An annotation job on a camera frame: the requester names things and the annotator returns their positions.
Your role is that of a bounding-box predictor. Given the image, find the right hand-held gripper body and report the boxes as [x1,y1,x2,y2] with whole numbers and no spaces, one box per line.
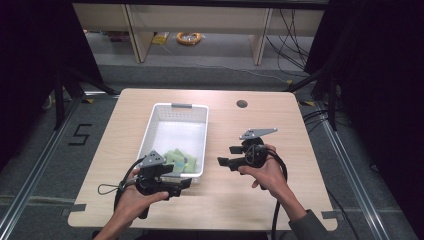
[238,127,279,168]

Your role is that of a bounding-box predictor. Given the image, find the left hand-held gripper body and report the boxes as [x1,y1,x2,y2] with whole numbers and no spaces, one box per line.
[134,149,183,202]

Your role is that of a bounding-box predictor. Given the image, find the green fluffy sock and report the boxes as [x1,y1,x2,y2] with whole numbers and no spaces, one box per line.
[182,153,198,174]
[163,148,188,174]

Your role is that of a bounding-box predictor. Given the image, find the white perforated plastic basket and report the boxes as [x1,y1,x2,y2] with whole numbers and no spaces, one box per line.
[135,102,210,184]

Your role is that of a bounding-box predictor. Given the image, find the person's left hand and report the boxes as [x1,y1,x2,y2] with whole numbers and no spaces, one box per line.
[114,168,171,218]

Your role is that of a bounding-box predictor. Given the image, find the person's right hand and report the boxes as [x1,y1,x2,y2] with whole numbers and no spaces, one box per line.
[237,143,290,201]

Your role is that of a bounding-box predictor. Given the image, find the black metal stand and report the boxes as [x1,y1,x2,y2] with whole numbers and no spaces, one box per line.
[53,65,119,132]
[282,65,338,132]

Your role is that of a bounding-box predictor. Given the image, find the yellow packet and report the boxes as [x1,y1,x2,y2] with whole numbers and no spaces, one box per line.
[151,31,171,46]

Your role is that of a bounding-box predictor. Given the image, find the light wooden shelf unit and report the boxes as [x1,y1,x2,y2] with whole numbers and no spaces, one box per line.
[72,2,327,66]

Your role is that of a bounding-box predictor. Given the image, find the black curtain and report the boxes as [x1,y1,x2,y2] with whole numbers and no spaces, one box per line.
[0,0,104,171]
[303,0,424,231]

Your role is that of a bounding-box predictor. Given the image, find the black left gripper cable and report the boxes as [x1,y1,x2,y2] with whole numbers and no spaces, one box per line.
[97,156,148,214]

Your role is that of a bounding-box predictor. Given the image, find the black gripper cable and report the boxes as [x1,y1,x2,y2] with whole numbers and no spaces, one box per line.
[264,149,290,240]
[97,156,148,214]

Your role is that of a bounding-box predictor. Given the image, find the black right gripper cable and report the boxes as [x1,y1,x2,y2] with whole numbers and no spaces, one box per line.
[264,149,290,240]

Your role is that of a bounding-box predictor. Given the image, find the black floor cables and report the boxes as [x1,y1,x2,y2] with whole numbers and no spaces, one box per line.
[300,108,331,135]

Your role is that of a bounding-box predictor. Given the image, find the aluminium floor rail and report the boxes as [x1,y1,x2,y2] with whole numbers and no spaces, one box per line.
[0,95,83,238]
[314,99,392,240]

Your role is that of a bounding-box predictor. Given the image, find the bundle of black cables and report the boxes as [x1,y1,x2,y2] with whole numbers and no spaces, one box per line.
[265,9,311,72]

